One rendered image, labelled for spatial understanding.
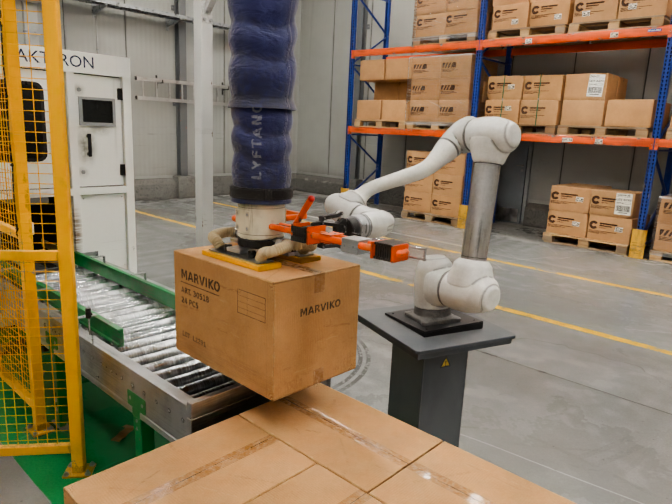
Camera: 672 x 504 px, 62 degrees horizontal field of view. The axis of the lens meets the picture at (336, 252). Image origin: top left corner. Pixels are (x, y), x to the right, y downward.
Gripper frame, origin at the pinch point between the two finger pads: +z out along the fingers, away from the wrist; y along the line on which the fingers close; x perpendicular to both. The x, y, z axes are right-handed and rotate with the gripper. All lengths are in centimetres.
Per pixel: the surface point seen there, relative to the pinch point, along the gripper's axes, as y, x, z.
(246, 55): -56, 23, 10
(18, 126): -30, 146, 40
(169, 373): 66, 62, 18
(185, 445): 66, 11, 42
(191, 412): 62, 22, 33
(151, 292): 60, 150, -24
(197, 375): 66, 53, 10
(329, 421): 66, -9, -3
